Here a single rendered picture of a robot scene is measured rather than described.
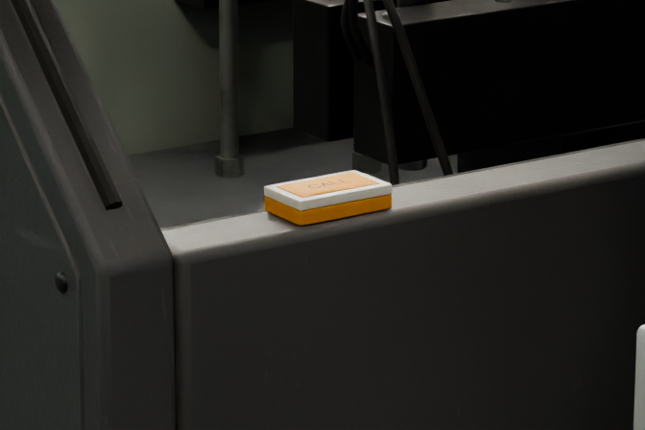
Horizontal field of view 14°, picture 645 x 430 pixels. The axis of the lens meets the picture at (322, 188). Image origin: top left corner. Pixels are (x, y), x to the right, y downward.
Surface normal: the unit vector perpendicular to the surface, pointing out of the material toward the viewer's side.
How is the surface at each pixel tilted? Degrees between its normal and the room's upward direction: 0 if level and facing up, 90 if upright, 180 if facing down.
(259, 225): 0
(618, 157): 0
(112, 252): 43
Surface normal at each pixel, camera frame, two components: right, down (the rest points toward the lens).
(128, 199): 0.38, -0.55
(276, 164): 0.00, -0.96
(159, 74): 0.56, 0.23
